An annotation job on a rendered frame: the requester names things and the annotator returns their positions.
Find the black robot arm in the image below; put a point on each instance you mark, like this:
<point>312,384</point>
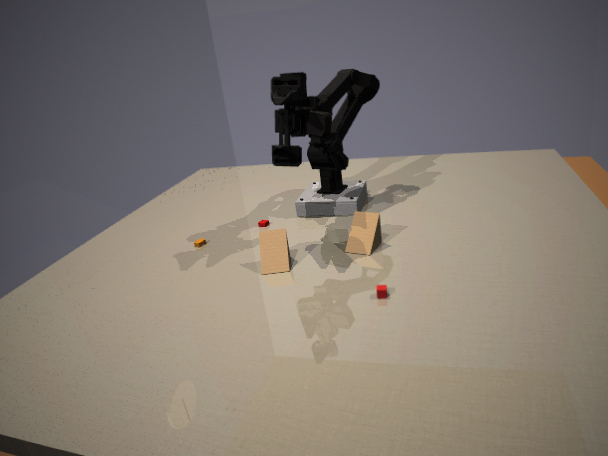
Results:
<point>325,151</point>

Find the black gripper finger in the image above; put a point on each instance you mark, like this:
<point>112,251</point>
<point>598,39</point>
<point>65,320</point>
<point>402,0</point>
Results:
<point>277,95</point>
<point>285,151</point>

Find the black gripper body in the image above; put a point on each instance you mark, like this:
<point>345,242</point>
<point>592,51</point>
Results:
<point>288,120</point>

